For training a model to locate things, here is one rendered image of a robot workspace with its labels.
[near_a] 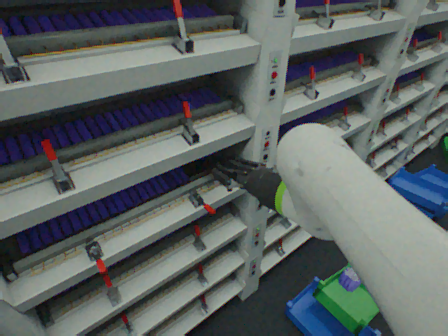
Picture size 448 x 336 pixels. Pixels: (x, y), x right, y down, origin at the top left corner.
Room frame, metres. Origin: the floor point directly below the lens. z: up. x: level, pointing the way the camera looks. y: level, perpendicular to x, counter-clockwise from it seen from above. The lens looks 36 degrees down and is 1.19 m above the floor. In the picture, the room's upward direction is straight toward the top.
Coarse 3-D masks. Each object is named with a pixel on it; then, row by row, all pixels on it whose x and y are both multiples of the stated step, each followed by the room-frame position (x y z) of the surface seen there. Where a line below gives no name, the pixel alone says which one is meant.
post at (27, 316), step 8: (0, 304) 0.25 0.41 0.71; (8, 304) 0.25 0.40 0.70; (0, 312) 0.25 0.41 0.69; (8, 312) 0.25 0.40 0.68; (16, 312) 0.26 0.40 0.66; (24, 312) 0.28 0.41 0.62; (32, 312) 0.30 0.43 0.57; (0, 320) 0.24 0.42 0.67; (8, 320) 0.25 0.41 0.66; (16, 320) 0.25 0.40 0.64; (24, 320) 0.26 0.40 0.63; (32, 320) 0.28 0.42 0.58; (8, 328) 0.24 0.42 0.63; (16, 328) 0.25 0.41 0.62; (24, 328) 0.25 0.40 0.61; (32, 328) 0.26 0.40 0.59
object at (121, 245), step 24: (216, 192) 0.57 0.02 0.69; (240, 192) 0.61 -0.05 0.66; (168, 216) 0.48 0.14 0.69; (192, 216) 0.51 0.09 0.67; (0, 240) 0.38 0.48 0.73; (120, 240) 0.41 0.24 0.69; (144, 240) 0.42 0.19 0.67; (0, 264) 0.32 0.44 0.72; (48, 264) 0.34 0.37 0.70; (72, 264) 0.34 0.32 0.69; (96, 264) 0.35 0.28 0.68; (0, 288) 0.26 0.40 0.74; (24, 288) 0.29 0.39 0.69; (48, 288) 0.29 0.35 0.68
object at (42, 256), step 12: (204, 180) 0.59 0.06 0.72; (168, 192) 0.53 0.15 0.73; (180, 192) 0.54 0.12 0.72; (144, 204) 0.49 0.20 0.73; (156, 204) 0.49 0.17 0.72; (168, 204) 0.51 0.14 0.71; (120, 216) 0.45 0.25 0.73; (132, 216) 0.45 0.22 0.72; (96, 228) 0.41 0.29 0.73; (108, 228) 0.42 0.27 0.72; (72, 240) 0.38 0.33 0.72; (84, 240) 0.39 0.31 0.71; (36, 252) 0.35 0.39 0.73; (48, 252) 0.35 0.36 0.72; (60, 252) 0.36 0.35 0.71; (24, 264) 0.32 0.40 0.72; (36, 264) 0.33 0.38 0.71
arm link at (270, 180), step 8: (272, 168) 0.47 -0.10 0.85; (264, 176) 0.45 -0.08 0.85; (272, 176) 0.44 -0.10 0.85; (264, 184) 0.43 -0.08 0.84; (272, 184) 0.42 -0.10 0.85; (264, 192) 0.42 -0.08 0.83; (272, 192) 0.41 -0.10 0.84; (264, 200) 0.41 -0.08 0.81; (272, 200) 0.40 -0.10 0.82; (272, 208) 0.40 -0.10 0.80
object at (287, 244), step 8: (296, 232) 0.92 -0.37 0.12; (304, 232) 0.92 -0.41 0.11; (280, 240) 0.81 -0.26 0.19; (288, 240) 0.87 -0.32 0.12; (296, 240) 0.87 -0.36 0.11; (304, 240) 0.88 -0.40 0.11; (272, 248) 0.82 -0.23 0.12; (280, 248) 0.80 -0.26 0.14; (288, 248) 0.83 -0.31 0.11; (264, 256) 0.77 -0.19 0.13; (272, 256) 0.78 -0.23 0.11; (280, 256) 0.78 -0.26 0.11; (264, 264) 0.74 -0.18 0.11; (272, 264) 0.74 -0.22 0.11; (264, 272) 0.71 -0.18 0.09
